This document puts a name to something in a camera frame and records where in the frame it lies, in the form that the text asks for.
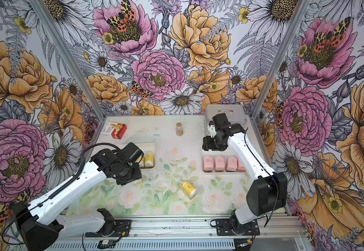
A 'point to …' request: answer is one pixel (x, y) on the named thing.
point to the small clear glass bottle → (179, 129)
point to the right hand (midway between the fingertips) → (208, 150)
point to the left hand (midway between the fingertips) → (135, 182)
